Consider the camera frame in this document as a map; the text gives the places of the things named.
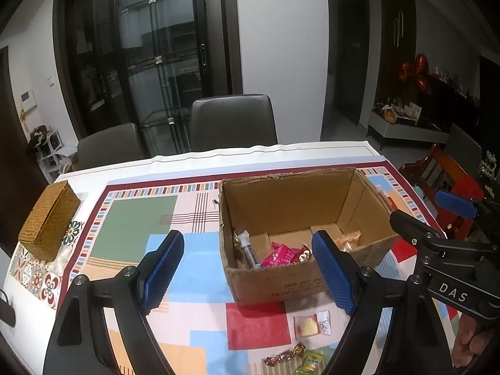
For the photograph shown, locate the orange fortune biscuit pack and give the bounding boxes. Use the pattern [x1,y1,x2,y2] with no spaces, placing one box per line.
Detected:
[334,231,361,252]

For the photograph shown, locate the clear pack yellow cake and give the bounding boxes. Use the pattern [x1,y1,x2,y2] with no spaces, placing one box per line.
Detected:
[293,311,332,340]

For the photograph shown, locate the dark red heart snack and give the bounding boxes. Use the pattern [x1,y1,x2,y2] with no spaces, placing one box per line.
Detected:
[296,246,312,263]

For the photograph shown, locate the green yellow candy pack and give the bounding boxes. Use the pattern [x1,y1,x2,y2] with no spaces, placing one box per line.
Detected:
[294,350,325,375]

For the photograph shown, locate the gold chocolate candy wrapper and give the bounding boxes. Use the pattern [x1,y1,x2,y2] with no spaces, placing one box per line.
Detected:
[263,343,306,367]

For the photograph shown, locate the pink red snack bag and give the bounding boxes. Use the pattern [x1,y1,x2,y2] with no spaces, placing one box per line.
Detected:
[260,241,300,268]

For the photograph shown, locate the dark chocolate bar wrapper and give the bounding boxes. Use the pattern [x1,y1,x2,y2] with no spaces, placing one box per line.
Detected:
[237,230,261,269]

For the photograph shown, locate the right hand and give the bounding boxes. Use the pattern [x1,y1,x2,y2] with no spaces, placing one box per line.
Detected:
[451,314,494,368]

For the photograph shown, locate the red wooden chair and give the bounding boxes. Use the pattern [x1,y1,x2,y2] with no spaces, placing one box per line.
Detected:
[398,144,484,240]

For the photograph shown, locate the white low cabinet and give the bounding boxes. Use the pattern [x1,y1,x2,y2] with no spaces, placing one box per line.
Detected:
[368,104,449,147]

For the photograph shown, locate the brown cardboard box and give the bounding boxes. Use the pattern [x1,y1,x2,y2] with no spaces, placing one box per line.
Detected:
[219,168,397,307]

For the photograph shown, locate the woven rattan box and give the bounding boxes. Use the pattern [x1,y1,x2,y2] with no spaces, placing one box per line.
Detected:
[18,180,81,262]

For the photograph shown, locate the black mug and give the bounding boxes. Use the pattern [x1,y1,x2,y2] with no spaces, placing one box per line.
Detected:
[0,289,16,328]

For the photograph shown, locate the red heart balloons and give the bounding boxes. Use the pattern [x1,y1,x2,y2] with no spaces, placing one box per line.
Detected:
[398,53,431,95]

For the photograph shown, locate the grey chair left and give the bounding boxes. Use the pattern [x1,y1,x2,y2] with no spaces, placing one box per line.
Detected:
[77,123,147,169]

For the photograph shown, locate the grey chair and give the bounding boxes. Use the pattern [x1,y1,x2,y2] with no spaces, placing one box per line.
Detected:
[190,94,278,152]
[77,123,147,169]

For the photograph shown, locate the white shoe rack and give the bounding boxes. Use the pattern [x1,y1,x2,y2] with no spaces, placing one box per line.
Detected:
[26,124,77,183]

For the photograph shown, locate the grey chair right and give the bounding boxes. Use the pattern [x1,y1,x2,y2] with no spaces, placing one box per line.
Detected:
[190,94,278,152]

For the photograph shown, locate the glass sliding door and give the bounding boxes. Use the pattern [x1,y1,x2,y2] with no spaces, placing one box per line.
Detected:
[52,0,243,156]

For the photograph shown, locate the wall intercom panel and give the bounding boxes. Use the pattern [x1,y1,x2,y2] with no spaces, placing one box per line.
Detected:
[20,90,37,112]

